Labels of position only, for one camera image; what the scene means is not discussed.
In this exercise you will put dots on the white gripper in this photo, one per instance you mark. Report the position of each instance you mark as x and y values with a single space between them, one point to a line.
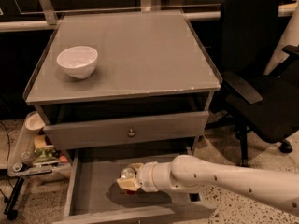
146 176

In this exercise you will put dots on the red coke can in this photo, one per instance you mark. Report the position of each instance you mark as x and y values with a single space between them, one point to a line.
128 173

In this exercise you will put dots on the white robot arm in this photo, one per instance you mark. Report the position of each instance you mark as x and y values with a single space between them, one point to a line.
186 173

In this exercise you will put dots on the round metal drawer knob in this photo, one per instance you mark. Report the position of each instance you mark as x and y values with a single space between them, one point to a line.
131 133

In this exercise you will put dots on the grey open middle drawer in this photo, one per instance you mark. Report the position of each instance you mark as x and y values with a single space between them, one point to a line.
94 196

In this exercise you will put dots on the grey upper drawer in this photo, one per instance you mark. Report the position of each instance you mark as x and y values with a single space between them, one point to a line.
110 132

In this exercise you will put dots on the grey drawer cabinet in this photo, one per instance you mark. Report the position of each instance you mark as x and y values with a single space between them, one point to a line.
147 66

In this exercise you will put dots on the clear tray of snacks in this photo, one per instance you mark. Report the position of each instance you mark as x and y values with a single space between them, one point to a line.
33 153

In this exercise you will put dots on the white ceramic bowl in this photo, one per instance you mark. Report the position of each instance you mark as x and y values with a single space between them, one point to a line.
79 61

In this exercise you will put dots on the black tray stand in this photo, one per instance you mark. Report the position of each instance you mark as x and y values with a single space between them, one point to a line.
10 210

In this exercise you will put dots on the black office chair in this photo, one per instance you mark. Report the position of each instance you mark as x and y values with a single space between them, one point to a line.
252 100

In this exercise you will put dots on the silver metal rail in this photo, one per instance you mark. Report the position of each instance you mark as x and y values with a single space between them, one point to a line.
34 15

